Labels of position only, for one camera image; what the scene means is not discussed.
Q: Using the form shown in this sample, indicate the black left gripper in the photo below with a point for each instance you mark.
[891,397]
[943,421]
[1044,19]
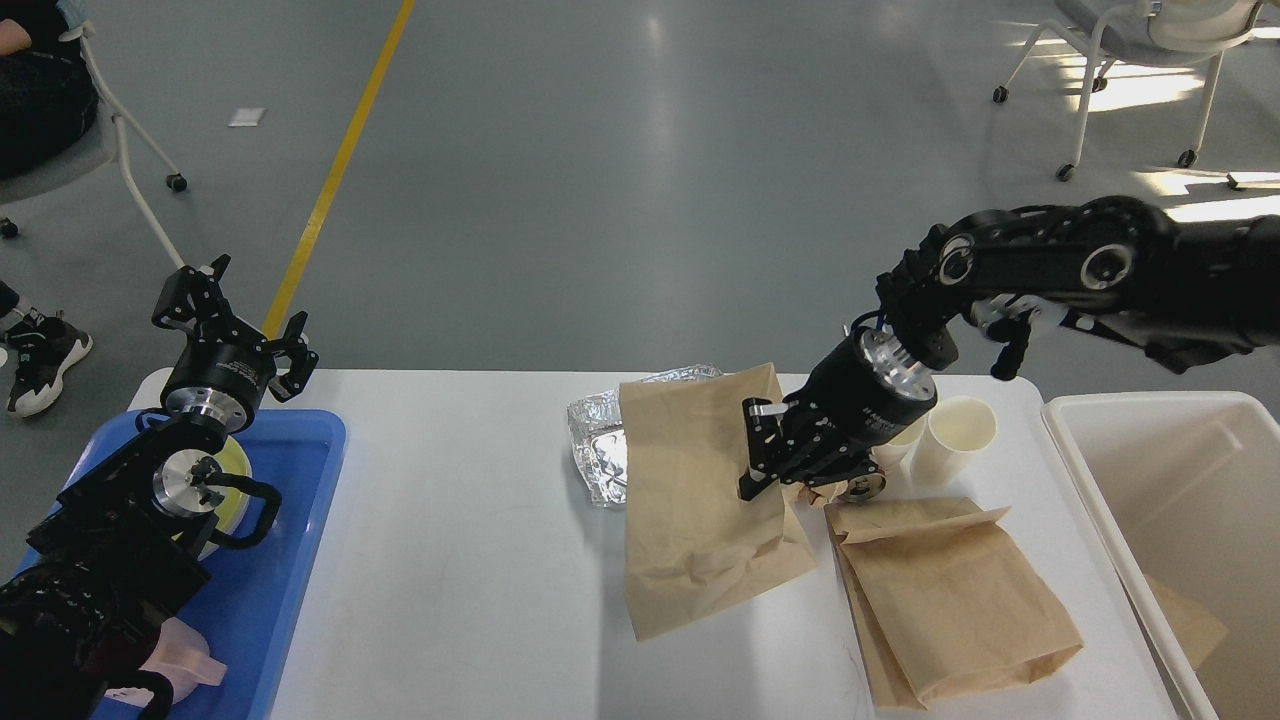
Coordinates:
[211,371]

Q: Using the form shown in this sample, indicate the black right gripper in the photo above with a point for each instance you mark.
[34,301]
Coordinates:
[867,390]

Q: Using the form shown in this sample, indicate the yellow plastic plate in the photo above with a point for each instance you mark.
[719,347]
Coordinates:
[235,465]

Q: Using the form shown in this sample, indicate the white paper cup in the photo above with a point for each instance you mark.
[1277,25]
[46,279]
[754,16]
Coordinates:
[890,455]
[955,431]

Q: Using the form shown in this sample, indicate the brown paper bag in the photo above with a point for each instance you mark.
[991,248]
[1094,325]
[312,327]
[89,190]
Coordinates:
[944,602]
[693,548]

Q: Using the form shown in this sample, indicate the pink mug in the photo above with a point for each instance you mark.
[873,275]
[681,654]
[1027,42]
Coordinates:
[178,652]

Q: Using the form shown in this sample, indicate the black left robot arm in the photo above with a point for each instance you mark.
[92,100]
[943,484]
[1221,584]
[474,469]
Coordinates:
[119,554]

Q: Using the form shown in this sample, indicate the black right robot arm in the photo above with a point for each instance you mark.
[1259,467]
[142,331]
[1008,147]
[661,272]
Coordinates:
[1184,293]

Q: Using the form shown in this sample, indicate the crumpled brown paper ball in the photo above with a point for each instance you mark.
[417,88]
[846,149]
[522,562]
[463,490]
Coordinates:
[815,496]

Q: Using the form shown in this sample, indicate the crushed red can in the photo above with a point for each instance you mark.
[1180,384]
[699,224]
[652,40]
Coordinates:
[864,483]

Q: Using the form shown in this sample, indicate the black white sneaker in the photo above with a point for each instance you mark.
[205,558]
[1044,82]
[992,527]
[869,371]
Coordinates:
[46,351]

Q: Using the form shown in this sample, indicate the aluminium foil tray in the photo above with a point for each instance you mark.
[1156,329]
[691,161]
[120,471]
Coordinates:
[599,448]

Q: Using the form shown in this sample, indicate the chair caster leg left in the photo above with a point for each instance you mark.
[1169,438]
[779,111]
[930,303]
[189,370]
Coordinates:
[106,143]

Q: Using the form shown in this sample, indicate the seated person in black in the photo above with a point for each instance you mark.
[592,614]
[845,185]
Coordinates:
[48,100]

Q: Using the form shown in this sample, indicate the white plastic bin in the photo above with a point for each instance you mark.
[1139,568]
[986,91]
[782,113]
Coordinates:
[1184,486]

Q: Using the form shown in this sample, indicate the brown paper in bin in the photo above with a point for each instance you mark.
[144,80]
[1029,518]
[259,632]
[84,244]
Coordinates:
[1199,632]

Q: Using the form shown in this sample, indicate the white office chair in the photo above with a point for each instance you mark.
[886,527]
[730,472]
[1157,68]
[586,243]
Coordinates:
[1156,34]

